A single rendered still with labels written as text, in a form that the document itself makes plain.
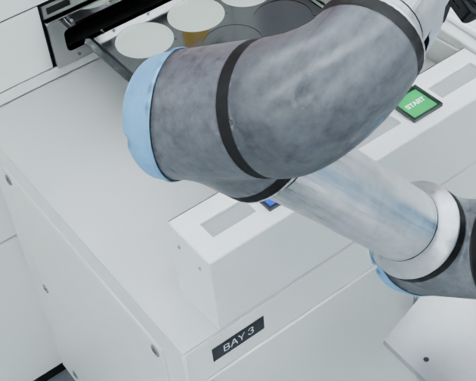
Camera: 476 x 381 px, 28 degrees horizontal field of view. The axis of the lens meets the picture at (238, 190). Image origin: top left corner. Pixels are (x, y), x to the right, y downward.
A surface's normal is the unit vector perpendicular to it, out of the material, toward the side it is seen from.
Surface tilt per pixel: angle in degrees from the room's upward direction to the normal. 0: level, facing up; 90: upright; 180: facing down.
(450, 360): 0
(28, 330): 90
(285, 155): 90
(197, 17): 0
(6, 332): 90
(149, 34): 0
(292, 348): 90
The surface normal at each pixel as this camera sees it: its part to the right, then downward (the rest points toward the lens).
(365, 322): 0.60, 0.55
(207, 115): -0.67, 0.11
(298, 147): 0.06, 0.62
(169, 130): -0.64, 0.32
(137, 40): -0.07, -0.69
